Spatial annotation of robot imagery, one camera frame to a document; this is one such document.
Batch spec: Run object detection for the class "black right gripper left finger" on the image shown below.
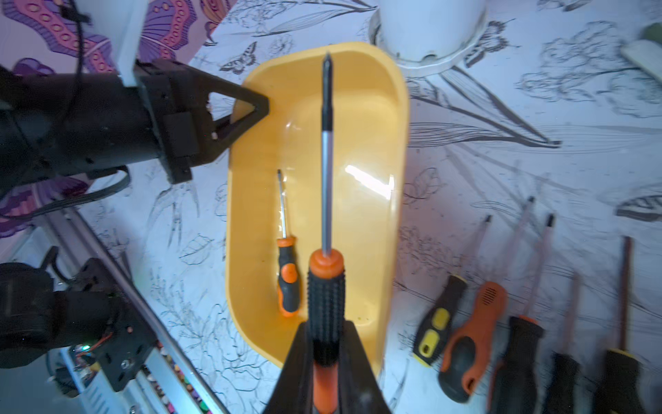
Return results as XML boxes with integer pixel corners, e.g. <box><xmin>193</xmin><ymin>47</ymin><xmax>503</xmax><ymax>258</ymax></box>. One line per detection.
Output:
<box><xmin>263</xmin><ymin>322</ymin><xmax>314</xmax><ymax>414</ymax></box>

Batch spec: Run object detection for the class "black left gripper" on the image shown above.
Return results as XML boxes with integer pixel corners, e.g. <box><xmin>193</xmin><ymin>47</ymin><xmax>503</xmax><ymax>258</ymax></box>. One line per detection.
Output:
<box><xmin>1</xmin><ymin>60</ymin><xmax>270</xmax><ymax>189</ymax></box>

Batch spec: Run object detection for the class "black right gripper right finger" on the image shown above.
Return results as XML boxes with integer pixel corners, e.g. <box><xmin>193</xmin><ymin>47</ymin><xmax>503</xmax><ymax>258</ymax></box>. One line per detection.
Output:
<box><xmin>338</xmin><ymin>320</ymin><xmax>391</xmax><ymax>414</ymax></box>

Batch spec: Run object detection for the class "yellow plastic storage tray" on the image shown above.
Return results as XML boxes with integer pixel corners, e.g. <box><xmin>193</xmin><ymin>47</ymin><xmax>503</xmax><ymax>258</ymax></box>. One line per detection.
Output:
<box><xmin>226</xmin><ymin>42</ymin><xmax>410</xmax><ymax>372</ymax></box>

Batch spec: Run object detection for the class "orange collar black screwdriver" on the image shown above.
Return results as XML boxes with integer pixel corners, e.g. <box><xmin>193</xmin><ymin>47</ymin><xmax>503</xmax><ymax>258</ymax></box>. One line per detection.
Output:
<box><xmin>308</xmin><ymin>55</ymin><xmax>345</xmax><ymax>413</ymax></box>

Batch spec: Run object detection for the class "orange handled screwdriver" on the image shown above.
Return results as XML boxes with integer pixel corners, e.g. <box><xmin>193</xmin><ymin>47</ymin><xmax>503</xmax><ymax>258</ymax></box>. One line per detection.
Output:
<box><xmin>487</xmin><ymin>214</ymin><xmax>556</xmax><ymax>413</ymax></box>

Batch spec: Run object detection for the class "large black yellow screwdriver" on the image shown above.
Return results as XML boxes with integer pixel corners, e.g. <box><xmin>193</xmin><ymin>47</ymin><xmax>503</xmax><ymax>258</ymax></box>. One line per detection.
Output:
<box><xmin>592</xmin><ymin>236</ymin><xmax>646</xmax><ymax>414</ymax></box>

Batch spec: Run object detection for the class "white pot saucer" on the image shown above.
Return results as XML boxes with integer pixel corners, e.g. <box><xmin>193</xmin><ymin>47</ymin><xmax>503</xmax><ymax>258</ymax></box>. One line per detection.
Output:
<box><xmin>368</xmin><ymin>10</ymin><xmax>488</xmax><ymax>78</ymax></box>

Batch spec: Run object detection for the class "white plant pot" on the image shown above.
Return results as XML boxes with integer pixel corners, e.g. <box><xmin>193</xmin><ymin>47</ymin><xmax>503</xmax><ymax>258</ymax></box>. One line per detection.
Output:
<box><xmin>378</xmin><ymin>0</ymin><xmax>487</xmax><ymax>62</ymax></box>

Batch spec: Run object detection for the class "white green work glove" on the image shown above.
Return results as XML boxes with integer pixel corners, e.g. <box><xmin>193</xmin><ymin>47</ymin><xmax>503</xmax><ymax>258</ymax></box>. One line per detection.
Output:
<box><xmin>621</xmin><ymin>22</ymin><xmax>661</xmax><ymax>83</ymax></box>

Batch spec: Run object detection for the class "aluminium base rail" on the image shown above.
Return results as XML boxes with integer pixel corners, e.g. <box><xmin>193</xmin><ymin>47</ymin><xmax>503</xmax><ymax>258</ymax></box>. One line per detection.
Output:
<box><xmin>36</xmin><ymin>209</ymin><xmax>227</xmax><ymax>413</ymax></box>

